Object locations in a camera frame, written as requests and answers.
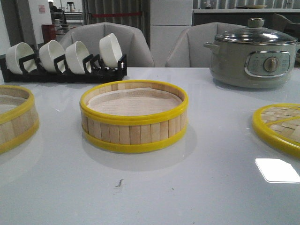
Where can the woven bamboo steamer lid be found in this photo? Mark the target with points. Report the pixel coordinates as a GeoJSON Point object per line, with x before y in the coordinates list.
{"type": "Point", "coordinates": [279, 126]}

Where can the bamboo steamer tier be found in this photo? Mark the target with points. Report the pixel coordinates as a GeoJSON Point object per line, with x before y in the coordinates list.
{"type": "Point", "coordinates": [134, 134]}
{"type": "Point", "coordinates": [19, 124]}

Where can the white cloth steamer liner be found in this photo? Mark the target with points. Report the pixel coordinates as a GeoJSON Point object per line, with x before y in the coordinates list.
{"type": "Point", "coordinates": [134, 102]}

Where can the black plastic bowl rack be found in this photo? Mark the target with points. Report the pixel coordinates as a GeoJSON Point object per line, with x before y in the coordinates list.
{"type": "Point", "coordinates": [94, 71]}

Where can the left grey upholstered chair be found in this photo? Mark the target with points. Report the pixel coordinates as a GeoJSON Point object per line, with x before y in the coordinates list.
{"type": "Point", "coordinates": [131, 40]}

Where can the grey upholstered chair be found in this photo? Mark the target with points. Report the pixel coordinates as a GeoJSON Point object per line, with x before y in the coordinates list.
{"type": "Point", "coordinates": [131, 40]}
{"type": "Point", "coordinates": [189, 50]}

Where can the white ceramic bowl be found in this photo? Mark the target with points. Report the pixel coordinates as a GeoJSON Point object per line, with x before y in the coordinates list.
{"type": "Point", "coordinates": [13, 55]}
{"type": "Point", "coordinates": [110, 50]}
{"type": "Point", "coordinates": [75, 54]}
{"type": "Point", "coordinates": [48, 53]}

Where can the right grey upholstered chair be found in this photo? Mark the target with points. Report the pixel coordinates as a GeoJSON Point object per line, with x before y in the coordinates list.
{"type": "Point", "coordinates": [189, 50]}

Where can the white cabinet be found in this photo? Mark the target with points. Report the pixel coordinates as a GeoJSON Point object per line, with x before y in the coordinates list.
{"type": "Point", "coordinates": [168, 18]}

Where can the red barrier belt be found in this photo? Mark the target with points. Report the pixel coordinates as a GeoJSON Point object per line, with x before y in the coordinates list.
{"type": "Point", "coordinates": [116, 15]}

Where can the grey-green electric cooking pot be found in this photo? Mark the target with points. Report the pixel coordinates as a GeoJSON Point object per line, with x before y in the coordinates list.
{"type": "Point", "coordinates": [250, 65]}

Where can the red bin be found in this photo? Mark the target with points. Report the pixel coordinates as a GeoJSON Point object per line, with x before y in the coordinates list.
{"type": "Point", "coordinates": [48, 31]}

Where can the dark counter with white top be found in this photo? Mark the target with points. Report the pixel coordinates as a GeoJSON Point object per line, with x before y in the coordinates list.
{"type": "Point", "coordinates": [241, 16]}

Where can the glass pot lid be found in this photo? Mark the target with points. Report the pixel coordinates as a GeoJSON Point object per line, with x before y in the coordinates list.
{"type": "Point", "coordinates": [255, 33]}

